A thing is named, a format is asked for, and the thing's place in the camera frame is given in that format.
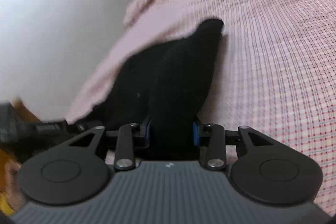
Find person's hand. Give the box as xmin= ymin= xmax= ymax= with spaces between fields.
xmin=1 ymin=160 xmax=27 ymax=217

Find black garment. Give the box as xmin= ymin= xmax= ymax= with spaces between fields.
xmin=77 ymin=19 xmax=224 ymax=160

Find pink checkered bed cover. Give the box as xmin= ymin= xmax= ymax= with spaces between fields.
xmin=66 ymin=0 xmax=335 ymax=214

